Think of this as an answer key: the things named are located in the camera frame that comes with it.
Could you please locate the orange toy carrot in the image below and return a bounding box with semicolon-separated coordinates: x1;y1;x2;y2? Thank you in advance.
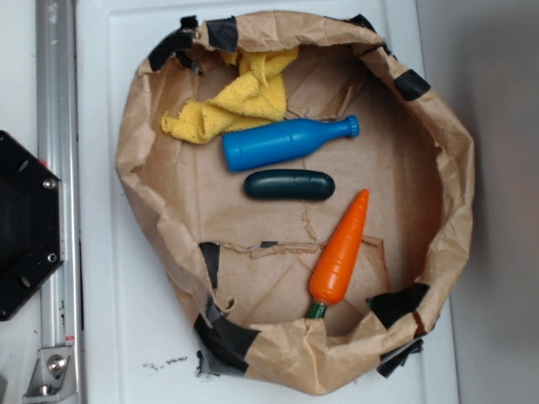
307;189;370;319

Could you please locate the metal corner bracket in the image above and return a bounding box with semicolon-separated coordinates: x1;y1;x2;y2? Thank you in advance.
22;346;79;403

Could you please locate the brown paper bag tray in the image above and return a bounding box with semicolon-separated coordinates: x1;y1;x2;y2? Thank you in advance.
115;11;475;396

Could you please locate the blue plastic bottle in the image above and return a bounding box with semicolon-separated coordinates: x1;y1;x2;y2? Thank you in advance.
222;115;360;172

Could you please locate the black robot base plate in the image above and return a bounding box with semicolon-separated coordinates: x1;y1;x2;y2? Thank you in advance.
1;130;63;322

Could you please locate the dark green toy cucumber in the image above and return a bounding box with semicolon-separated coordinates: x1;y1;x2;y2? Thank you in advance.
243;169;335;201

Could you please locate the aluminium rail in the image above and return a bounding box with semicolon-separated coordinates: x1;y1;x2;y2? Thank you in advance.
35;1;87;403

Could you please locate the yellow cloth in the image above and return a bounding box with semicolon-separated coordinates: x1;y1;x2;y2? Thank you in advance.
160;47;299;145

